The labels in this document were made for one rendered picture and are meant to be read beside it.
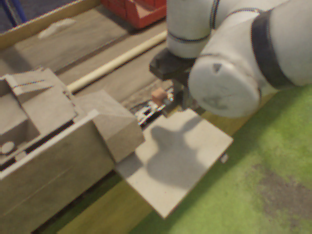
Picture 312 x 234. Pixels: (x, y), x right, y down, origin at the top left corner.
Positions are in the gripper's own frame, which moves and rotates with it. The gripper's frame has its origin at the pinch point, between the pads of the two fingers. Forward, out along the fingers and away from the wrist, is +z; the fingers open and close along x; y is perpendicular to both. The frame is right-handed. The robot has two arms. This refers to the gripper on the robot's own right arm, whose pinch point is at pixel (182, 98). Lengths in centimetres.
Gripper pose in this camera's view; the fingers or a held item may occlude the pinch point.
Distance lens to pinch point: 63.1
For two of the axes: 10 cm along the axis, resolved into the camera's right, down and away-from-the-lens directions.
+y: 7.3, -5.5, 4.0
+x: -6.8, -5.7, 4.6
